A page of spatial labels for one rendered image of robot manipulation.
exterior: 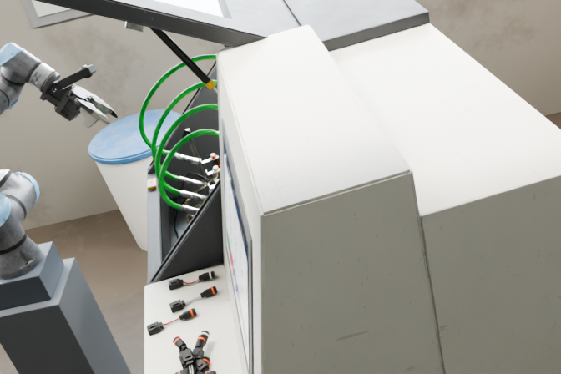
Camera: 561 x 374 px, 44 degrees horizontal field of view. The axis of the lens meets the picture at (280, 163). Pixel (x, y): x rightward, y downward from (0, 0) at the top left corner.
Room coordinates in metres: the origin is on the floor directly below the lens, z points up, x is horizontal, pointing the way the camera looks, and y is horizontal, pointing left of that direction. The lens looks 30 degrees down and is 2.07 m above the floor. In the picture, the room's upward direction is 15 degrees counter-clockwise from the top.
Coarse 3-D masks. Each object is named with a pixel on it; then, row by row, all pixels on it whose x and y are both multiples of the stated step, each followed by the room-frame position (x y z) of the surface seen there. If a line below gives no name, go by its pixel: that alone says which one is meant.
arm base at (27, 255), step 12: (24, 240) 1.85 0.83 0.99; (0, 252) 1.81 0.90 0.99; (12, 252) 1.81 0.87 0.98; (24, 252) 1.83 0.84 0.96; (36, 252) 1.85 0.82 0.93; (0, 264) 1.81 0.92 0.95; (12, 264) 1.80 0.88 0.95; (24, 264) 1.82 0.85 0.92; (36, 264) 1.83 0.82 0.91; (0, 276) 1.80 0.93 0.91; (12, 276) 1.79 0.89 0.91
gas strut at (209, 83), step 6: (156, 30) 1.50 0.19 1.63; (162, 30) 1.51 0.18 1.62; (162, 36) 1.50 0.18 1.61; (168, 36) 1.51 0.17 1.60; (168, 42) 1.50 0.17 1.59; (174, 48) 1.50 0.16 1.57; (180, 48) 1.51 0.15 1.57; (180, 54) 1.51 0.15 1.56; (186, 54) 1.52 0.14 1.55; (186, 60) 1.51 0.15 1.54; (192, 66) 1.51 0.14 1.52; (198, 72) 1.51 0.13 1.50; (204, 78) 1.51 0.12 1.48; (210, 84) 1.51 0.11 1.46; (216, 90) 1.52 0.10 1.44
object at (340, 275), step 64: (256, 64) 1.34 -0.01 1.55; (320, 64) 1.25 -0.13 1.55; (256, 128) 1.05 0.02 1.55; (320, 128) 0.99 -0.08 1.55; (256, 192) 0.86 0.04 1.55; (320, 192) 0.81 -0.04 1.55; (384, 192) 0.80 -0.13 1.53; (256, 256) 0.84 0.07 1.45; (320, 256) 0.79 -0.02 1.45; (384, 256) 0.80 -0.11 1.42; (256, 320) 0.84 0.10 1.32; (320, 320) 0.79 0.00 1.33; (384, 320) 0.80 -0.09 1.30
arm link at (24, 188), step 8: (0, 176) 1.98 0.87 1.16; (8, 176) 1.99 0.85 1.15; (16, 176) 2.01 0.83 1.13; (24, 176) 2.04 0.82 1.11; (0, 184) 1.96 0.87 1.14; (8, 184) 1.97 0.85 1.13; (16, 184) 1.98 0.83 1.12; (24, 184) 2.00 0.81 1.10; (32, 184) 2.01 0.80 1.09; (0, 192) 1.95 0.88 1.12; (8, 192) 1.94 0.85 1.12; (16, 192) 1.95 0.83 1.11; (24, 192) 1.97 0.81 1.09; (32, 192) 1.99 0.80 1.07; (24, 200) 1.94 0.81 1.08; (32, 200) 1.97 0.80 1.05; (32, 208) 2.00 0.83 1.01
